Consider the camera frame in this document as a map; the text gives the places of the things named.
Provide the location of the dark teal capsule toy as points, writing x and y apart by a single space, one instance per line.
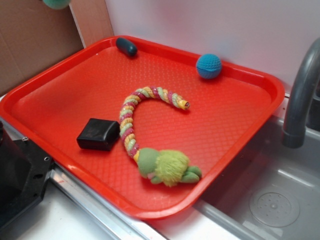
126 46

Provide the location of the black square cushion block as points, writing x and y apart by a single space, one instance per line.
99 134

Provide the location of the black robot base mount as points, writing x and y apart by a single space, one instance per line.
24 172

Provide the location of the blue knitted ball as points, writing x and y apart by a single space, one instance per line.
209 66

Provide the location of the grey sink basin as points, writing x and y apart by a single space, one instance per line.
268 191

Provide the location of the grey sink faucet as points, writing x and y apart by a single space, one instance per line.
303 109

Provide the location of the multicolour rope plush toy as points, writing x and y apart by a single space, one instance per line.
160 166

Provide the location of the red plastic tray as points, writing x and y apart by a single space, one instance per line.
53 107

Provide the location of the brown cardboard panel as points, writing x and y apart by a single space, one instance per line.
34 37

